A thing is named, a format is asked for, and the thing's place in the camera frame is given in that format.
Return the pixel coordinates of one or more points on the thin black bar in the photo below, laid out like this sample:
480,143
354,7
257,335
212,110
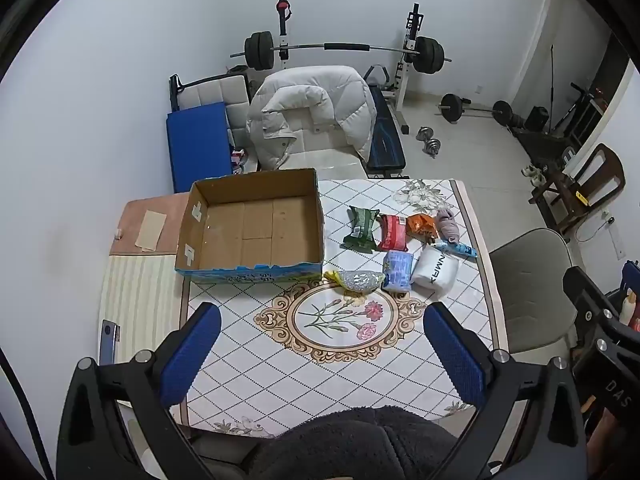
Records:
551,75

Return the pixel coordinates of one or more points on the brown cardboard sheet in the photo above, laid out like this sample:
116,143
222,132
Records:
150,202

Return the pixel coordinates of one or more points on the pink packet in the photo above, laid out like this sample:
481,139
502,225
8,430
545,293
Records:
448,227

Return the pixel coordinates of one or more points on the chrome dumbbell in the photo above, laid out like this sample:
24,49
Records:
425,133

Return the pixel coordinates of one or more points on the white squat rack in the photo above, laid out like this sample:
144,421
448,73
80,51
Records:
412,25

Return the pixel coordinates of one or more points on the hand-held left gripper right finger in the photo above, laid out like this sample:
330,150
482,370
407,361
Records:
452,355

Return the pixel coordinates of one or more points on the white shoe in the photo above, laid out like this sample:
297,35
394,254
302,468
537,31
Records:
539,175
528,170

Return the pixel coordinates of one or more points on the black fleece garment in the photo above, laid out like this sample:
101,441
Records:
350,445

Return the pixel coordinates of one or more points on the dark wooden chair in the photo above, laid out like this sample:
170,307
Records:
607,170

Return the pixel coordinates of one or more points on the black box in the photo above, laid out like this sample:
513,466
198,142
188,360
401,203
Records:
537,118

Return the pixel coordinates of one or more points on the green snack packet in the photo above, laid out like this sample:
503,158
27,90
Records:
361,227

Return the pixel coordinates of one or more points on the red snack packet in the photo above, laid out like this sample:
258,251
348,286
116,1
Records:
392,232

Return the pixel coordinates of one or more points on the blue folded mat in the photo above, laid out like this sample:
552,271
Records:
197,145

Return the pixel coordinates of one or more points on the floral printed tablecloth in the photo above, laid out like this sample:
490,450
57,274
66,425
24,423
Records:
250,340

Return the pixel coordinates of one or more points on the grey phone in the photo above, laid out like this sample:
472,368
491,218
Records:
107,340

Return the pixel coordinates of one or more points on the striped beige mat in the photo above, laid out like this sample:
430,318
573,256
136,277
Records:
140,290

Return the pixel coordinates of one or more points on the grey upholstered chair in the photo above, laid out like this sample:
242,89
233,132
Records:
530,280

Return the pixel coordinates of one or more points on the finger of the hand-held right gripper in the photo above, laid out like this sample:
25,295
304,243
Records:
632,280
592,295

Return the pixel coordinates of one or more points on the cardboard box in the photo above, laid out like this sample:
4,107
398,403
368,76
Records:
250,225

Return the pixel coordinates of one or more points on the blue tube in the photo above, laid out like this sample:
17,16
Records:
457,248

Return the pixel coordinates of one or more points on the person's right hand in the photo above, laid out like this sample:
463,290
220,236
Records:
600,430

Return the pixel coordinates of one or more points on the beige paper sheet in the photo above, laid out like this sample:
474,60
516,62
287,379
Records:
150,230

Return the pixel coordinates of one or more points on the barbell with black plates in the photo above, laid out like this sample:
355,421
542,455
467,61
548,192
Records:
260,50

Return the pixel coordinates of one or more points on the white down jacket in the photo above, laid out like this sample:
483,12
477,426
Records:
310,105

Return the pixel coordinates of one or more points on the blue tissue packet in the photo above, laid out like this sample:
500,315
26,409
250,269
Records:
397,270

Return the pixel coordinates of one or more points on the black weight bench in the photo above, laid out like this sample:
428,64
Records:
385,135

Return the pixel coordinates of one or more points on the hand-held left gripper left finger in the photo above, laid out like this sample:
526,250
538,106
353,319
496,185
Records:
192,355

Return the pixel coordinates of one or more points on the orange snack packet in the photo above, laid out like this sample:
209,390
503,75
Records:
420,224

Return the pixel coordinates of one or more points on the pair of dumbbells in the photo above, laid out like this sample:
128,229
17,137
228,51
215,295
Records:
433,147

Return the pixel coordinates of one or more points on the red white sneaker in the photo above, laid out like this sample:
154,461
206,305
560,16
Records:
238,160

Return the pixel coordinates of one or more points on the black exercise machine frame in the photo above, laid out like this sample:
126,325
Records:
580,110

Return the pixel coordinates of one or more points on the silver mesh packet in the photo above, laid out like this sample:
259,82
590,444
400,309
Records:
360,281

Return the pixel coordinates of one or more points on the white roll with lettering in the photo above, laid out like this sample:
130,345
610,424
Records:
432,270

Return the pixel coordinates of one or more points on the short barbell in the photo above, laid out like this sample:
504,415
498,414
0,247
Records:
452,107

